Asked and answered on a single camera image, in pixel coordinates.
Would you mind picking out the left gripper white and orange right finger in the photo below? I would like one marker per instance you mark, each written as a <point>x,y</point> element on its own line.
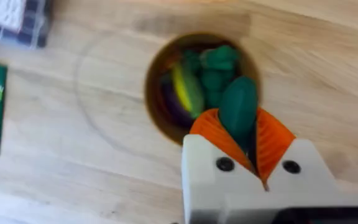
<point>294,174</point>

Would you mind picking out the left gripper white and orange left finger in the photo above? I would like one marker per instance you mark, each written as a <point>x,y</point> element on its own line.
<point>207,168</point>

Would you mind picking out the green toy vegetable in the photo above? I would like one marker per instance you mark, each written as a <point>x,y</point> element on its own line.
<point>238,109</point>

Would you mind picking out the brown tub with toy vegetables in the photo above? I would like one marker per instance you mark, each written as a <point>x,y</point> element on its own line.
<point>185,90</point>

